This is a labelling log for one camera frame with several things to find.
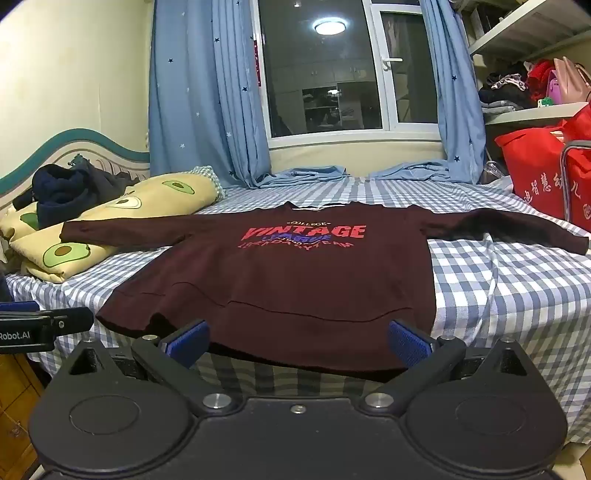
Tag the clear plastic bottle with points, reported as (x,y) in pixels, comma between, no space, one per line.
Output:
(493,171)

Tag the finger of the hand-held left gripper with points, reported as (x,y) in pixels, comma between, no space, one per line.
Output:
(64,321)

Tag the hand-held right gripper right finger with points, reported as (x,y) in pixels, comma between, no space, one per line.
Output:
(408,344)

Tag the white shelf unit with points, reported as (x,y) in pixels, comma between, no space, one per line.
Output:
(517,34)

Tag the pink handbag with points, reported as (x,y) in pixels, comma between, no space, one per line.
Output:
(570,81)

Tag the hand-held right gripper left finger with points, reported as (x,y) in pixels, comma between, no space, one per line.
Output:
(187,344)

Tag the yellow avocado pillow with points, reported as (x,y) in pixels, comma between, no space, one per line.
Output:
(161,196)

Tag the white framed window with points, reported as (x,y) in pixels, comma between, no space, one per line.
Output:
(323,92)

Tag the red fabric bag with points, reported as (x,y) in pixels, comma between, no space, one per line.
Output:
(535,175)

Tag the blue checked bed sheet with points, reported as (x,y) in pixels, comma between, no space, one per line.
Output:
(485,286)

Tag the red clothing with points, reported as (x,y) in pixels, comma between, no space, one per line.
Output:
(540,76)

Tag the blue star print curtain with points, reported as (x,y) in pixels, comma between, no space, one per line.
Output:
(457,92)
(203,92)

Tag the small green toy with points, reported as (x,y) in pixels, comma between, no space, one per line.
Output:
(545,101)

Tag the maroon printed sweatshirt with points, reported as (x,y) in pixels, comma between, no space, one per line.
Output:
(295,286)

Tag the grey metal frame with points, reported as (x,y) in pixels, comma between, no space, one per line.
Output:
(562,184)

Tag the pile of folded clothes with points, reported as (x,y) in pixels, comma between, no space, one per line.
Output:
(501,94)

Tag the cream and teal headboard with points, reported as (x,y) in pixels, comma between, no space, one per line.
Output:
(69,145)

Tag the pile of dark clothes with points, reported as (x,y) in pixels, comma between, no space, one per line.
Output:
(60,194)

